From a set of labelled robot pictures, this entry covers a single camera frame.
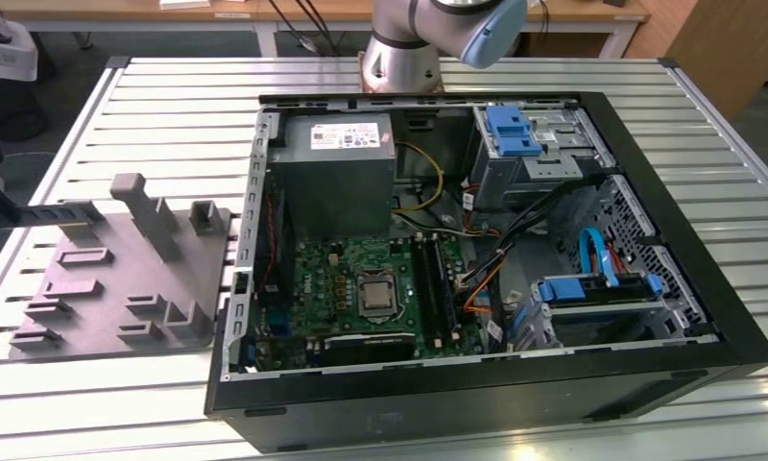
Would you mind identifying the dark RAM stick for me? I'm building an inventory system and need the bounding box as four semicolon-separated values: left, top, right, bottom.
433;235;461;340
11;203;107;228

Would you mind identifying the grey parts rack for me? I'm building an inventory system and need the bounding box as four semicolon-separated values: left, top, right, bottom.
7;173;242;359

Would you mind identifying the grey power supply unit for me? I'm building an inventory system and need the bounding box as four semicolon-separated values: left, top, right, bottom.
267;113;399;239

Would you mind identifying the green motherboard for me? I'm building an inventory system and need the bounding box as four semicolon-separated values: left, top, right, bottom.
255;233;489;372

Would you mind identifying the CPU socket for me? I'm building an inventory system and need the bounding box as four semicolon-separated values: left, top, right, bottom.
354;268;405;326

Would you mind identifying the silver CPU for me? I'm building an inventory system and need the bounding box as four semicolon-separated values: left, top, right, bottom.
358;280;399;311

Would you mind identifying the black graphics card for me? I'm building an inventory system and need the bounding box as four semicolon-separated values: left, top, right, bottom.
319;330;419;366

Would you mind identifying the black PC case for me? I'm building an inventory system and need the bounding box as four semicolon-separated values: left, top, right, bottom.
203;89;768;455

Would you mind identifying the blue disk carrier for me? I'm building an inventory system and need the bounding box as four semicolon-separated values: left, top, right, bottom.
486;105;546;158

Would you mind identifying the hard disk in blue carrier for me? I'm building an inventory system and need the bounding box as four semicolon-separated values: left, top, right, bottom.
537;273;665;308

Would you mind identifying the perforated metal disk bay cage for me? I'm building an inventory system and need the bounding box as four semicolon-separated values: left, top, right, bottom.
529;276;704;350

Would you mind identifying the wooden cabinet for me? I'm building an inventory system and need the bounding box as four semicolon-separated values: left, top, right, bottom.
626;0;768;121

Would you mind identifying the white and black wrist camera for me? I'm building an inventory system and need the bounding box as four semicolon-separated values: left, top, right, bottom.
0;12;40;83

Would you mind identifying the yellow wire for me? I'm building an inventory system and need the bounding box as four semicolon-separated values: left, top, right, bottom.
394;141;447;212

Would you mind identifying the orange wire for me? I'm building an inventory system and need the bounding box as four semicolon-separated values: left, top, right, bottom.
465;282;495;316

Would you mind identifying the black wire bundle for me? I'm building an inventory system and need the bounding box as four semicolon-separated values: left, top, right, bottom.
493;175;607;255

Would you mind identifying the blue data wire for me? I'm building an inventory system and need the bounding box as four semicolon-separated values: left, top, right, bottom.
578;228;621;289

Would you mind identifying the wooden desk white frame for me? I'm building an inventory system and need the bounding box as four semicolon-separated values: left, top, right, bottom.
0;0;653;59

